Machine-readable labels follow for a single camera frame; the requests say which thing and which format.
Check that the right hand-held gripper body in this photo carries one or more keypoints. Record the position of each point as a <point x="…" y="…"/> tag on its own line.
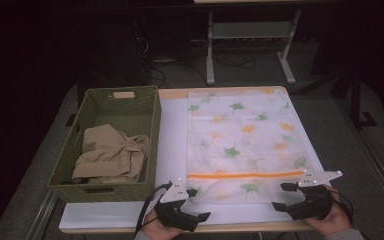
<point x="315" y="203"/>

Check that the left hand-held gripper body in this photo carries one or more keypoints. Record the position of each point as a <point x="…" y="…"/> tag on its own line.
<point x="176" y="213"/>

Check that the leaf print mesh laundry bag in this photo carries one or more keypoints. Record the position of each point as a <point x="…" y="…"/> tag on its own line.
<point x="246" y="140"/>

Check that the beige garment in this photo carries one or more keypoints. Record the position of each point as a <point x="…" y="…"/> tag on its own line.
<point x="110" y="156"/>

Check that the green woven basket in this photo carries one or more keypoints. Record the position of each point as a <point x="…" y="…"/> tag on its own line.
<point x="120" y="110"/>

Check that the person's left hand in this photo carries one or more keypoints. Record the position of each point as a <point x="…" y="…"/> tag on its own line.
<point x="158" y="230"/>

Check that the person's right hand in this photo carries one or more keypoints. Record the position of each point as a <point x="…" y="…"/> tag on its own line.
<point x="338" y="218"/>

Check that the white table mat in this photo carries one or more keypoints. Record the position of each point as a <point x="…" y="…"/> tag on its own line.
<point x="173" y="140"/>

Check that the black metal stand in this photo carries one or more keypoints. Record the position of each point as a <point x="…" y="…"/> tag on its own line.
<point x="356" y="100"/>

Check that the white metal table frame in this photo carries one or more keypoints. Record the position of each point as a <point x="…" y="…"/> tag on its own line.
<point x="209" y="50"/>

